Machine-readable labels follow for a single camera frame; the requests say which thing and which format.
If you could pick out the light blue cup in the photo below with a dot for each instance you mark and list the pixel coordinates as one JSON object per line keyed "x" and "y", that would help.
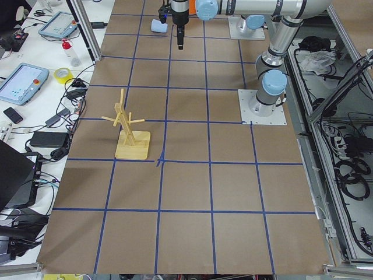
{"x": 158, "y": 27}

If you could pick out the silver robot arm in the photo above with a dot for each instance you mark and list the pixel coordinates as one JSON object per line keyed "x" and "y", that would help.
{"x": 293, "y": 13}

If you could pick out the wooden cup rack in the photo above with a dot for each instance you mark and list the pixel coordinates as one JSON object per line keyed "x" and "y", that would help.
{"x": 132, "y": 145}

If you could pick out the far teach pendant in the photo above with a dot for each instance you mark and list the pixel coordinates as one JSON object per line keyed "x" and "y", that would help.
{"x": 60, "y": 26}

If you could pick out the teach pendant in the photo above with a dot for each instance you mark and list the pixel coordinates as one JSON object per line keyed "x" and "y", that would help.
{"x": 23, "y": 83}
{"x": 60, "y": 26}

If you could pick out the red cap squeeze bottle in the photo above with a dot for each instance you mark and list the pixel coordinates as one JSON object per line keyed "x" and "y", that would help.
{"x": 70, "y": 53}

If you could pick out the yellow tape roll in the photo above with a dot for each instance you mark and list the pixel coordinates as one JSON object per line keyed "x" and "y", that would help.
{"x": 63, "y": 75}

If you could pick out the white crumpled cloth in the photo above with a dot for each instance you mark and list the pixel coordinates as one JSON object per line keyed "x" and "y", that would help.
{"x": 319, "y": 62}

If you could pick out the near teach pendant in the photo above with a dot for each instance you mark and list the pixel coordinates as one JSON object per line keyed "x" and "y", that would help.
{"x": 23, "y": 83}

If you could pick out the black power brick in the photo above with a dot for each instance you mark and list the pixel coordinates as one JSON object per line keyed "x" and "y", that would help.
{"x": 48, "y": 139}

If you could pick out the black smartphone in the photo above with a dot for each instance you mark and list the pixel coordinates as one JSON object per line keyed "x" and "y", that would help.
{"x": 13, "y": 115}

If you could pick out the black laptop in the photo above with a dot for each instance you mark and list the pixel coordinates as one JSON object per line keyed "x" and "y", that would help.
{"x": 19, "y": 173}

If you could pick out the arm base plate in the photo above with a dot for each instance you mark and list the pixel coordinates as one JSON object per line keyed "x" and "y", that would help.
{"x": 248, "y": 27}
{"x": 255, "y": 113}

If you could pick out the aluminium frame post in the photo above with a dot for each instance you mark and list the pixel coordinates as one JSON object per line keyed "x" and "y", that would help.
{"x": 80, "y": 16}

